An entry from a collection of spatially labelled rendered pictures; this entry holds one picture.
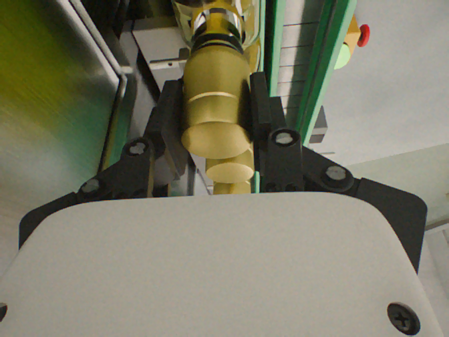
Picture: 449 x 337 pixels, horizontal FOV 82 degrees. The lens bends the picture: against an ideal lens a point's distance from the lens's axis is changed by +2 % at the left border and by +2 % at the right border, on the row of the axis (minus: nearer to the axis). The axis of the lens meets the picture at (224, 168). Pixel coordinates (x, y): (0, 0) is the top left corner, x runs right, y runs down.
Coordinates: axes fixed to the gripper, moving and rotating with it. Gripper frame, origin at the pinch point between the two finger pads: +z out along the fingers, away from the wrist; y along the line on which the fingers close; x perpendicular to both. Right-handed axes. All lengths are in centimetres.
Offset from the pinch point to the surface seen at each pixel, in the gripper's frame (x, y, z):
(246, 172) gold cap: -5.5, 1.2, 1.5
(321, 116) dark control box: -39, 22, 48
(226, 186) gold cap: -9.4, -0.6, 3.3
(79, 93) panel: -3.1, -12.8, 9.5
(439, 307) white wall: -572, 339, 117
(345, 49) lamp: -15.1, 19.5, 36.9
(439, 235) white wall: -499, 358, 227
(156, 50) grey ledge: -9.6, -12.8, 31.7
